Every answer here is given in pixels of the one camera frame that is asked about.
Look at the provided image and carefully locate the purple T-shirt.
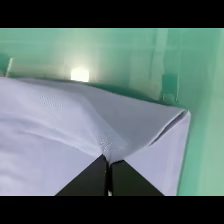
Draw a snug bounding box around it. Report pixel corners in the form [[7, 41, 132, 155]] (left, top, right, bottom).
[[0, 77, 192, 197]]

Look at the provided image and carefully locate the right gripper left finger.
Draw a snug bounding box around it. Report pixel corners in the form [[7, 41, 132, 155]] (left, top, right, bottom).
[[54, 154, 109, 197]]

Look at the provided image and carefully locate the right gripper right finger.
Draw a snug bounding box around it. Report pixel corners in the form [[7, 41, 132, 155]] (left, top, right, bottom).
[[110, 159, 165, 197]]

